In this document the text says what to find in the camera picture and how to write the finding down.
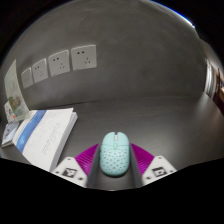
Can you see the small white illustrated card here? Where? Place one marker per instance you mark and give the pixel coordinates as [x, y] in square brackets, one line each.
[9, 113]

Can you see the grey-covered booklet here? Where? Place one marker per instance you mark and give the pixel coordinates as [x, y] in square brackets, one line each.
[9, 133]

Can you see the mint green perforated computer mouse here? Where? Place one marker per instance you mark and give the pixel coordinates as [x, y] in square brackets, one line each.
[114, 153]

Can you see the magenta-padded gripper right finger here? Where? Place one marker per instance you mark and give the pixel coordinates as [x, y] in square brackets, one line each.
[156, 170]

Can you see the glass door with dark frame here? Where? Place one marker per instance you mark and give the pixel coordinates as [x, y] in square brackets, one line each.
[213, 86]

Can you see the white and blue book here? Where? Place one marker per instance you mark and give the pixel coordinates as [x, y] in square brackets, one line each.
[46, 135]

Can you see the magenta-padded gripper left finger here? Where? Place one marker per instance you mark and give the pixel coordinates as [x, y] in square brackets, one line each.
[71, 171]

